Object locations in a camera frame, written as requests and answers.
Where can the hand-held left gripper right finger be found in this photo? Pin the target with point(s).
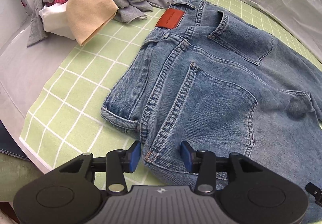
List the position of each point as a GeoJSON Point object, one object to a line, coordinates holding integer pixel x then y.
{"type": "Point", "coordinates": [186, 156]}

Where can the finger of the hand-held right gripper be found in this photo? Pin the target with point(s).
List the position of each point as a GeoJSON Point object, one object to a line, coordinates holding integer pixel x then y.
{"type": "Point", "coordinates": [314, 192]}

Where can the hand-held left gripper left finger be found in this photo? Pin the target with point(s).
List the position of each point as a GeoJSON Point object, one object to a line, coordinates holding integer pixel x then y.
{"type": "Point", "coordinates": [134, 156]}

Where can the blue denim jeans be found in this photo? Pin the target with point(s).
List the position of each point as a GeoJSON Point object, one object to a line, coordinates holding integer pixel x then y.
{"type": "Point", "coordinates": [213, 88]}

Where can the green fluffy blanket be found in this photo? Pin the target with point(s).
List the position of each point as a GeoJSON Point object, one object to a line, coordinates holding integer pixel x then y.
{"type": "Point", "coordinates": [20, 176]}

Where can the dark blue cloth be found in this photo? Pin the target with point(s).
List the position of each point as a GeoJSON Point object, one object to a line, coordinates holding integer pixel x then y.
{"type": "Point", "coordinates": [8, 143]}

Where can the light grey bed sheet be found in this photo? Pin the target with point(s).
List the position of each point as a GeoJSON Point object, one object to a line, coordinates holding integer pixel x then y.
{"type": "Point", "coordinates": [25, 75]}

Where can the beige garment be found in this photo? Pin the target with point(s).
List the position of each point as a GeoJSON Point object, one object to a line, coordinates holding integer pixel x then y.
{"type": "Point", "coordinates": [88, 12]}

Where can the white garment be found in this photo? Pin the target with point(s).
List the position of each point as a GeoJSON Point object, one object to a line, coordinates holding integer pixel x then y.
{"type": "Point", "coordinates": [55, 21]}

